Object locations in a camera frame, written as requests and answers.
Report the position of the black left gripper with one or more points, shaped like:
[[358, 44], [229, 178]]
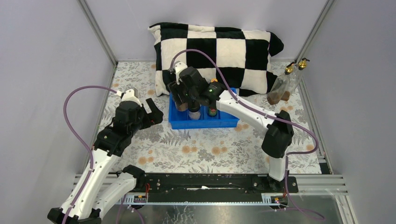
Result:
[[156, 115]]

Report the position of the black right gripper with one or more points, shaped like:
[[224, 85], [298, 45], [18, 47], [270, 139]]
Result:
[[175, 89]]

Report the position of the black cap shaker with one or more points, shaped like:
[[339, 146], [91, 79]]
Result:
[[194, 112]]

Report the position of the white lid sauce jar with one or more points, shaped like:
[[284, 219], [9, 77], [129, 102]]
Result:
[[181, 107]]

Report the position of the blue plastic divided bin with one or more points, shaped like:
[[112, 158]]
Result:
[[181, 120]]

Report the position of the gold top oil bottle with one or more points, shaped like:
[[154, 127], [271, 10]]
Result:
[[279, 89], [295, 77]]

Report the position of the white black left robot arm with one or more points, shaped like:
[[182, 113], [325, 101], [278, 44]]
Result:
[[86, 205]]

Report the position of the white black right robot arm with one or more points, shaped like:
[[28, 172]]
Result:
[[275, 126]]

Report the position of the floral pattern table mat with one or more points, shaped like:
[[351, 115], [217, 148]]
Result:
[[161, 149]]

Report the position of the black white checkered pillow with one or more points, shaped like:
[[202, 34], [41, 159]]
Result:
[[242, 57]]

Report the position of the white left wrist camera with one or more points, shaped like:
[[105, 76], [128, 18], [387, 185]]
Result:
[[129, 95]]

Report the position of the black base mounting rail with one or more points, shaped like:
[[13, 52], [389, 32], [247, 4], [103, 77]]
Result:
[[211, 188]]

